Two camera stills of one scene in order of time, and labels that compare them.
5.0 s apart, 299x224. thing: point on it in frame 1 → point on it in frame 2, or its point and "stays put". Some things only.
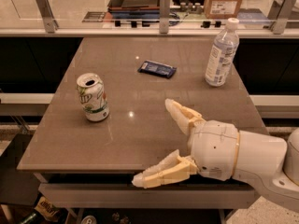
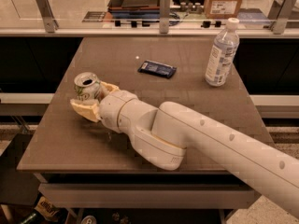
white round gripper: (215, 149) → (109, 109)
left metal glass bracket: (42, 0) stays put
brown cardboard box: (222, 2) stays put
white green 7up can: (92, 97) stays put
